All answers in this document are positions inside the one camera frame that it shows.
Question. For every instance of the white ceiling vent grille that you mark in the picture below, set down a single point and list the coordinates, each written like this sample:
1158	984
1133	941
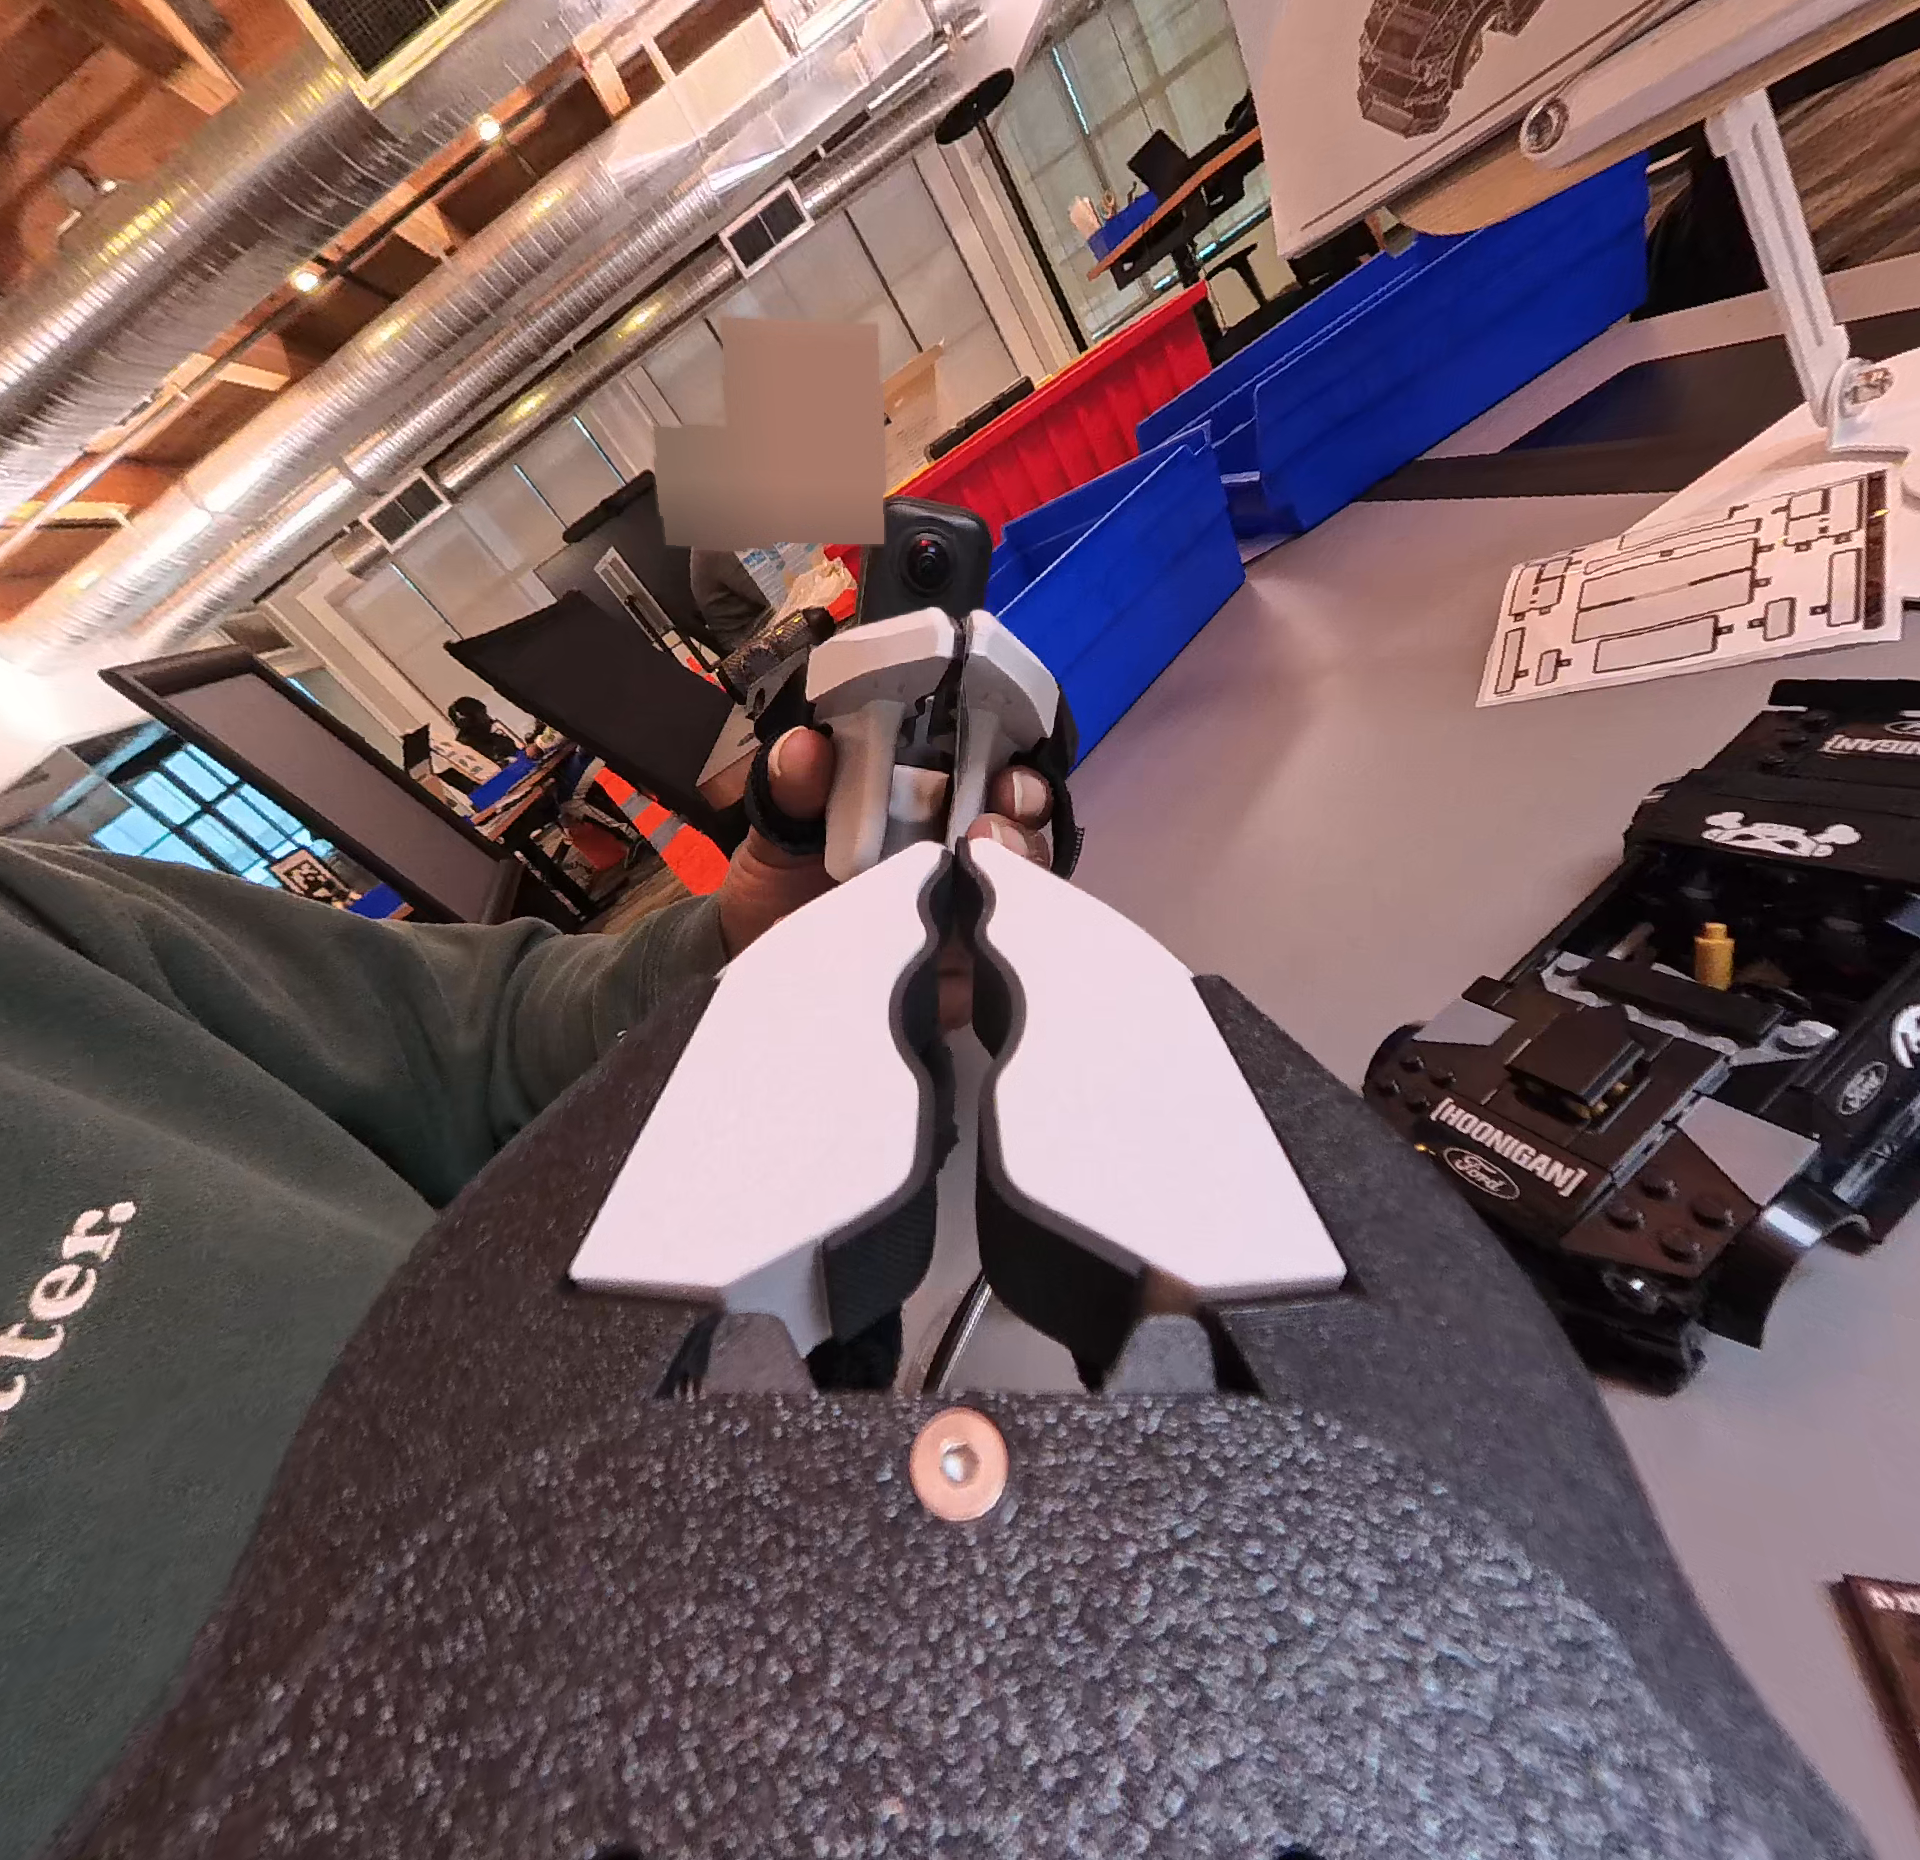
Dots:
399	6

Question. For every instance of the white sticker sheet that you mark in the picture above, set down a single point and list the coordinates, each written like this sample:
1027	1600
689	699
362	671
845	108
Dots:
1680	585

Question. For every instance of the black lego car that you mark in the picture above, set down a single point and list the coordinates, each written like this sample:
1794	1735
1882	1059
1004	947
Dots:
1651	1079

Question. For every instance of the green sweatshirt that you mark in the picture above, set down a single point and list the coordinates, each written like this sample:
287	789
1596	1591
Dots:
150	1290

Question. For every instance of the black monitor back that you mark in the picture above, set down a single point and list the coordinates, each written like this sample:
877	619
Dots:
599	705

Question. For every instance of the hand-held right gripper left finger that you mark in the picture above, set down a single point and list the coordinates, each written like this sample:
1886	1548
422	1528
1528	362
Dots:
766	1123

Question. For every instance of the black floor lamp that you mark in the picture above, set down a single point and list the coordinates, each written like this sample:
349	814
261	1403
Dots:
976	97

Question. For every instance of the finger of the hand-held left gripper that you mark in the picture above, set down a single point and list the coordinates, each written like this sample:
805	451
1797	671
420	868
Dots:
1020	682
878	669

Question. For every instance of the black framed monitor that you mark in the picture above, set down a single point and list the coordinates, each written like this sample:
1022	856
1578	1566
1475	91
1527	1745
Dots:
299	779

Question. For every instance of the red plastic bin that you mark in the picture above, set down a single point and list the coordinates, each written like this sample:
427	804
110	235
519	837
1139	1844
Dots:
1051	421

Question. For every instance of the lego instruction booklet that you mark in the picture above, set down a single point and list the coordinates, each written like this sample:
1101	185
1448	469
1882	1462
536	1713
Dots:
1321	91

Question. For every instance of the person's left hand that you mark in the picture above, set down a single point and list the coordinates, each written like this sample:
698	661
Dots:
779	885

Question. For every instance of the lego set box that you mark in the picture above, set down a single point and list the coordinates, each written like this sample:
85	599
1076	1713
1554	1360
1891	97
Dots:
1882	1665

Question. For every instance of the silver air duct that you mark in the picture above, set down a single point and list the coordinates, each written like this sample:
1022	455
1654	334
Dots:
373	450
225	211

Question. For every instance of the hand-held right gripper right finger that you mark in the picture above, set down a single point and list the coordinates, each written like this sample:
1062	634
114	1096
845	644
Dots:
1154	1123

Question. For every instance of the person's left forearm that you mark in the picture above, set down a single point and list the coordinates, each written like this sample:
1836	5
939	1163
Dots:
539	1020

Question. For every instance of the long blue plastic bin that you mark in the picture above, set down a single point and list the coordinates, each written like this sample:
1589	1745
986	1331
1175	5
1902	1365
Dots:
1425	346

